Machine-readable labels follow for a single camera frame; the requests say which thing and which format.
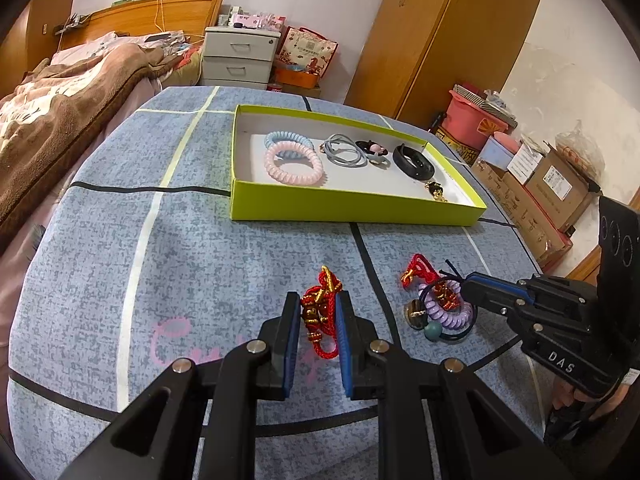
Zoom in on red gold knotted bracelet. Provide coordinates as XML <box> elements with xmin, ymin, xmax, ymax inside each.
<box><xmin>299</xmin><ymin>264</ymin><xmax>345</xmax><ymax>361</ymax></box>

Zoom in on black gold bead bracelet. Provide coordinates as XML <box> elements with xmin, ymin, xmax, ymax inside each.
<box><xmin>424</xmin><ymin>180</ymin><xmax>450</xmax><ymax>204</ymax></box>

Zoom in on grey thin hair bands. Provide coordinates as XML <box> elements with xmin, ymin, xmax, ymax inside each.
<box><xmin>320</xmin><ymin>133</ymin><xmax>369</xmax><ymax>168</ymax></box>

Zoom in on person's right hand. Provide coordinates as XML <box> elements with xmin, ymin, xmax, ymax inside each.
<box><xmin>551</xmin><ymin>377</ymin><xmax>631</xmax><ymax>420</ymax></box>

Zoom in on red gold charm ornament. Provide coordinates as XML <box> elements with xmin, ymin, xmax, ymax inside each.
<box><xmin>399</xmin><ymin>254</ymin><xmax>442</xmax><ymax>290</ymax></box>

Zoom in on large printed cardboard box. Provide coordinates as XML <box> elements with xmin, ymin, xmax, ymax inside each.
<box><xmin>472</xmin><ymin>159</ymin><xmax>573</xmax><ymax>273</ymax></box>

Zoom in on brown cardboard box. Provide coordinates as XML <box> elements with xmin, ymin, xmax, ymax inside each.
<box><xmin>525</xmin><ymin>148</ymin><xmax>601</xmax><ymax>233</ymax></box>

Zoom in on yellow patterned tin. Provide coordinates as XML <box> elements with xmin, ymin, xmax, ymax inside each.
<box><xmin>435</xmin><ymin>127</ymin><xmax>480</xmax><ymax>166</ymax></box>

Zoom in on black wristband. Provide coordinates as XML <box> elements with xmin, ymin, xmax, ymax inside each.
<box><xmin>393</xmin><ymin>143</ymin><xmax>435</xmax><ymax>182</ymax></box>

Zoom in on pink plastic bucket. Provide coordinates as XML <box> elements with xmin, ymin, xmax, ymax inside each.
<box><xmin>442</xmin><ymin>90</ymin><xmax>509</xmax><ymax>151</ymax></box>

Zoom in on blue patterned table cloth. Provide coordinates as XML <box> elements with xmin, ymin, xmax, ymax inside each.
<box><xmin>8</xmin><ymin>87</ymin><xmax>547</xmax><ymax>479</ymax></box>

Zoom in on green-edged white tray box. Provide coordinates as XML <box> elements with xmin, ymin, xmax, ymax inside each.
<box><xmin>230</xmin><ymin>104</ymin><xmax>487</xmax><ymax>226</ymax></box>

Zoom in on wooden wardrobe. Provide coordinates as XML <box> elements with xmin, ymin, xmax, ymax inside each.
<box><xmin>345</xmin><ymin>0</ymin><xmax>540</xmax><ymax>128</ymax></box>

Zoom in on pink bed sheet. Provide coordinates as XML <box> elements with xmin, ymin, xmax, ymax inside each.
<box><xmin>0</xmin><ymin>31</ymin><xmax>164</xmax><ymax>311</ymax></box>

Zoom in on orange box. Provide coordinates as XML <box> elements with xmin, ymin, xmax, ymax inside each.
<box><xmin>273</xmin><ymin>66</ymin><xmax>319</xmax><ymax>90</ymax></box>

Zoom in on red patterned gift bag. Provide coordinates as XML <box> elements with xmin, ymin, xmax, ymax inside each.
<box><xmin>277</xmin><ymin>27</ymin><xmax>338</xmax><ymax>78</ymax></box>

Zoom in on grey drawer cabinet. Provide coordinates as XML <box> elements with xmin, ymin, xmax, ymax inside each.
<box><xmin>200</xmin><ymin>26</ymin><xmax>281</xmax><ymax>90</ymax></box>

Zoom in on brown blanket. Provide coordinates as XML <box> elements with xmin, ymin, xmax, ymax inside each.
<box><xmin>0</xmin><ymin>41</ymin><xmax>187</xmax><ymax>252</ymax></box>

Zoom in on wooden bed headboard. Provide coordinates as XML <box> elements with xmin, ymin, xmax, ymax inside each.
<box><xmin>61</xmin><ymin>0</ymin><xmax>224</xmax><ymax>49</ymax></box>

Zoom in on purple spiral hair tie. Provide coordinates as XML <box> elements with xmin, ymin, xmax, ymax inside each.
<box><xmin>422</xmin><ymin>278</ymin><xmax>474</xmax><ymax>334</ymax></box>

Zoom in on black hair tie with beads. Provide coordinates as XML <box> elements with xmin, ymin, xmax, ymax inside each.
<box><xmin>403</xmin><ymin>259</ymin><xmax>476</xmax><ymax>345</ymax></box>

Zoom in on black hair tie pink bead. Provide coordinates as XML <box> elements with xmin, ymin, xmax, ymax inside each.
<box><xmin>356</xmin><ymin>140</ymin><xmax>390</xmax><ymax>168</ymax></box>

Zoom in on pink spiral hair tie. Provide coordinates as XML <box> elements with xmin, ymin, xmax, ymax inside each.
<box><xmin>262</xmin><ymin>140</ymin><xmax>326</xmax><ymax>188</ymax></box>

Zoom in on blue spiral hair tie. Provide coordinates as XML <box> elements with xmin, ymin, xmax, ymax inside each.
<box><xmin>262</xmin><ymin>129</ymin><xmax>316</xmax><ymax>152</ymax></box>

